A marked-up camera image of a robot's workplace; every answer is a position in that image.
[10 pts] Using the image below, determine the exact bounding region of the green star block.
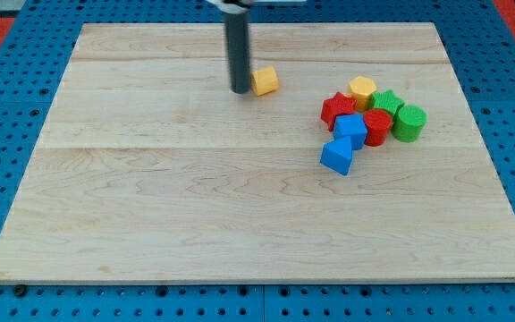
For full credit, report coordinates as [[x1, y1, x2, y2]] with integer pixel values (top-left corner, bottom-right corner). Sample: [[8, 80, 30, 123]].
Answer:
[[371, 89, 405, 118]]

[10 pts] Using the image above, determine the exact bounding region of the blue cube block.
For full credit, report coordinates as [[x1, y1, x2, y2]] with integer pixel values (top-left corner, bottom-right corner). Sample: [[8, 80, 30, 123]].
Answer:
[[333, 114, 367, 150]]

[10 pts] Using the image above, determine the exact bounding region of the red cylinder block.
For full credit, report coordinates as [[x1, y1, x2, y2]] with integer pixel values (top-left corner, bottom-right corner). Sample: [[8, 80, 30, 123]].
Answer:
[[363, 109, 393, 147]]

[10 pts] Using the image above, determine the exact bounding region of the green cylinder block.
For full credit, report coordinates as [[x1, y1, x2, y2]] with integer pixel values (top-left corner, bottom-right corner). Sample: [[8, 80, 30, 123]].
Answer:
[[392, 105, 427, 142]]

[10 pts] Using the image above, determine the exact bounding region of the light wooden board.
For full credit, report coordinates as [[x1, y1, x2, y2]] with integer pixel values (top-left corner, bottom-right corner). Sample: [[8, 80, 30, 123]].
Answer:
[[0, 22, 515, 285]]

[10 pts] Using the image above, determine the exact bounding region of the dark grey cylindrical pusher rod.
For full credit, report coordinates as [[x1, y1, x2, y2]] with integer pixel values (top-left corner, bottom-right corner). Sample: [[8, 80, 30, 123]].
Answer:
[[223, 5, 250, 94]]

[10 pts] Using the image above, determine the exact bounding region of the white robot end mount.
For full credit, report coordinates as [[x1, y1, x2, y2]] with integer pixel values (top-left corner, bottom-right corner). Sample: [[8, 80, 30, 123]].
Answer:
[[207, 0, 307, 9]]

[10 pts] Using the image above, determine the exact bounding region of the yellow hexagon block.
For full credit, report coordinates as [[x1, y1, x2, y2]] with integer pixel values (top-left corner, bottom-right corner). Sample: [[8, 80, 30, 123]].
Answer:
[[349, 76, 377, 113]]

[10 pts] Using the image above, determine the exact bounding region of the red star block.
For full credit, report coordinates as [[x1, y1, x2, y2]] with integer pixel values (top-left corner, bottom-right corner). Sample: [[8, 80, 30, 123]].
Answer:
[[320, 92, 357, 131]]

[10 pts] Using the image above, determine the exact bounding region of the blue triangle block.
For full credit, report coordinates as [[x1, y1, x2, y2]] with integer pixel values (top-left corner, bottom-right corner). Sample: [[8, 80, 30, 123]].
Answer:
[[320, 137, 353, 175]]

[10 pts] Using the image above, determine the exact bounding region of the yellow heart block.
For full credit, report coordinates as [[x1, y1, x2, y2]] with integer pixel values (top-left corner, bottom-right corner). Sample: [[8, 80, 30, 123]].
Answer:
[[250, 66, 279, 96]]

